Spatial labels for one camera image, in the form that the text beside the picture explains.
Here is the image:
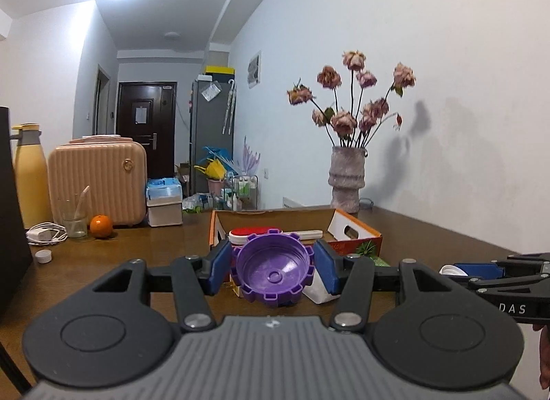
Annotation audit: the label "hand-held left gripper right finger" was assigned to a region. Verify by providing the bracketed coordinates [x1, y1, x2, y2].
[313, 239, 458, 334]

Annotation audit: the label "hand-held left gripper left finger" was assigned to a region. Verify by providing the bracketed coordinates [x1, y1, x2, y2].
[91, 239, 233, 333]

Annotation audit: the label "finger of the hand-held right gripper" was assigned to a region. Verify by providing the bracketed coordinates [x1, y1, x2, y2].
[453, 252, 550, 279]
[447, 273, 550, 296]

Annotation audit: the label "purple toothed plastic cap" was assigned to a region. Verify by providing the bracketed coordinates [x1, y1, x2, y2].
[231, 229, 316, 308]

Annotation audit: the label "orange cardboard box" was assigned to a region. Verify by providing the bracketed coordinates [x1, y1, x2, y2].
[209, 208, 391, 298]

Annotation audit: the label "person's right hand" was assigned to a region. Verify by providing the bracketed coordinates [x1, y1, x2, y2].
[533, 323, 550, 388]

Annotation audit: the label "red and white case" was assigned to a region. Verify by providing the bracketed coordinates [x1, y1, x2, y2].
[228, 227, 276, 246]

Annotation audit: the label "long white tube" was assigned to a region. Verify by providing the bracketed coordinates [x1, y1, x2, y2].
[281, 229, 324, 241]

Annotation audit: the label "clear plastic bags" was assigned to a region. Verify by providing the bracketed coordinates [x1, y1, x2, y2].
[183, 194, 216, 214]

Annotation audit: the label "white storage box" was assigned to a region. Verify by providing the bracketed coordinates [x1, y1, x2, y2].
[146, 198, 183, 227]

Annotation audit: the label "grey ceramic vase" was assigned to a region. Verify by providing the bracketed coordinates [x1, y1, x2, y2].
[329, 146, 368, 214]

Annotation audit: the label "blue tissue pack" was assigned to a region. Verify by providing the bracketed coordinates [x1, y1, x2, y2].
[146, 177, 183, 201]

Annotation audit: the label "blue and yellow toy pile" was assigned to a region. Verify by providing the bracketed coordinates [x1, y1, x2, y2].
[194, 146, 235, 181]

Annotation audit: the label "purple feather decoration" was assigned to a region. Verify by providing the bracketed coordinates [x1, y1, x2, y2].
[241, 137, 261, 177]

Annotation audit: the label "orange fruit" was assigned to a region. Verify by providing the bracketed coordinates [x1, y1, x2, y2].
[89, 214, 114, 239]

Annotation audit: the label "grey refrigerator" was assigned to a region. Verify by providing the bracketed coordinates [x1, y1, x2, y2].
[190, 74, 236, 194]

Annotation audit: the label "dried rose bouquet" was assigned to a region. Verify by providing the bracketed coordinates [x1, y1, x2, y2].
[287, 50, 417, 149]

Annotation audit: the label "pink ribbed suitcase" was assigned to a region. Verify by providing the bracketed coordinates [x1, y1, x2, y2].
[47, 136, 147, 227]

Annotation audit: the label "clear drinking glass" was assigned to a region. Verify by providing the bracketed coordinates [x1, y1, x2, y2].
[58, 198, 89, 239]

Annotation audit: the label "clear straw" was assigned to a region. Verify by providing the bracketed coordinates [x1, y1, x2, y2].
[74, 185, 91, 222]

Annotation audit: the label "hanging folded umbrella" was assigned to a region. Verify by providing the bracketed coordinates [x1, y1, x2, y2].
[222, 79, 238, 135]

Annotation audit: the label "dark brown entrance door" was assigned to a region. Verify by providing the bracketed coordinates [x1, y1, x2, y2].
[117, 81, 178, 169]

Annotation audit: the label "paper sheet on refrigerator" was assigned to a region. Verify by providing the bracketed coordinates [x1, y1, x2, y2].
[200, 80, 222, 102]

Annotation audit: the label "yellow thermos jug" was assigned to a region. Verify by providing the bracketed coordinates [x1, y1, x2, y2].
[11, 123, 53, 229]

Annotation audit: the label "black paper bag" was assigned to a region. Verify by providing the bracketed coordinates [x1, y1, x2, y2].
[0, 106, 34, 315]

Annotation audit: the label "wire rack with bottles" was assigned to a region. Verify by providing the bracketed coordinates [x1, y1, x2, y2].
[221, 174, 259, 212]

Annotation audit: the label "white charger with cable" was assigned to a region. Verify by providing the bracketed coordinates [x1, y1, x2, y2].
[26, 222, 69, 247]

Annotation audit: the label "grey side door frame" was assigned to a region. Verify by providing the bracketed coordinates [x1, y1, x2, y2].
[93, 65, 111, 136]

